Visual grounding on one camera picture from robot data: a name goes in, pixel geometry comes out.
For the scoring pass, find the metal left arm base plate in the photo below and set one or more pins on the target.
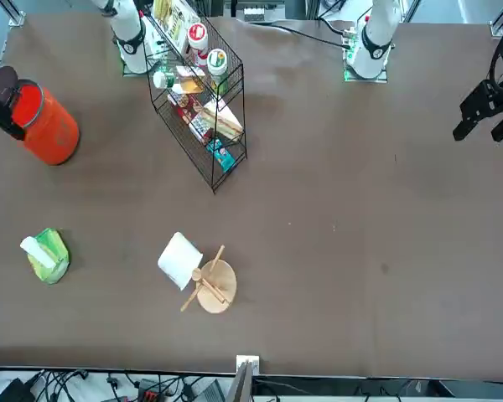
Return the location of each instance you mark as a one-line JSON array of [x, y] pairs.
[[381, 77]]

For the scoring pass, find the white cup red lid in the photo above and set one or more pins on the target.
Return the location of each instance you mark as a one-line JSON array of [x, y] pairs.
[[197, 39]]

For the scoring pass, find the red black connector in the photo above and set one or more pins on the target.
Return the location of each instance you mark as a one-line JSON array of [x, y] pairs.
[[148, 391]]

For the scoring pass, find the grey bin lid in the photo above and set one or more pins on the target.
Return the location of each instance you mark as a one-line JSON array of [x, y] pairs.
[[2, 81]]

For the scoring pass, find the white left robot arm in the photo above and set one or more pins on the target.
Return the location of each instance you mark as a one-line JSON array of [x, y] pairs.
[[375, 37]]

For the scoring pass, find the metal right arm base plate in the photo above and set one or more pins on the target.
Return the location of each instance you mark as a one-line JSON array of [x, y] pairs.
[[128, 72]]

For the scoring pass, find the red biscuit box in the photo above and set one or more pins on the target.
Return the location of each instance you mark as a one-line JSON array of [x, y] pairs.
[[188, 115]]

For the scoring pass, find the teal packet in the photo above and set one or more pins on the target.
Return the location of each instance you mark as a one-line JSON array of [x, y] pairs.
[[222, 155]]

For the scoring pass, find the wooden mug tree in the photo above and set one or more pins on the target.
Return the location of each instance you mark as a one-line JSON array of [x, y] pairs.
[[218, 289]]

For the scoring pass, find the orange round bin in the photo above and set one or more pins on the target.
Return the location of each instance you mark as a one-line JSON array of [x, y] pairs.
[[52, 130]]

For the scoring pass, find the green tissue pack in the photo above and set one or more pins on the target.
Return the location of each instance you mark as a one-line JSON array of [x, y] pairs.
[[50, 264]]

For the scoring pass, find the white mug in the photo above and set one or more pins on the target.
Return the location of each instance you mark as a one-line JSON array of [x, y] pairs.
[[178, 259]]

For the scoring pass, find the long white printed box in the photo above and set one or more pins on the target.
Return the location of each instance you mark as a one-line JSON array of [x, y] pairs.
[[174, 19]]

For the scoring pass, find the small white bottle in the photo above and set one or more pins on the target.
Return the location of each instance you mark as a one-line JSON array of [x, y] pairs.
[[165, 79]]

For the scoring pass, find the white cup green lid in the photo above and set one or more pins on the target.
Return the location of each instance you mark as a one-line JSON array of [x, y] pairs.
[[217, 63]]

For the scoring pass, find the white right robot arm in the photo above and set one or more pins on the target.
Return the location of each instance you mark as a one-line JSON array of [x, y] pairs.
[[130, 37]]

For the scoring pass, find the aluminium profile rail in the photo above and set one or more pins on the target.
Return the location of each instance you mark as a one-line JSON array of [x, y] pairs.
[[245, 377]]

